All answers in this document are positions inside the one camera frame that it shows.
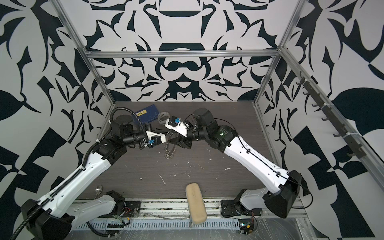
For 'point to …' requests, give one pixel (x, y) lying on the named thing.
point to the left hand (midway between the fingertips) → (167, 123)
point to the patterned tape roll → (162, 117)
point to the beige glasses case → (196, 205)
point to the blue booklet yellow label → (146, 114)
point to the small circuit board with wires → (247, 226)
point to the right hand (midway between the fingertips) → (171, 133)
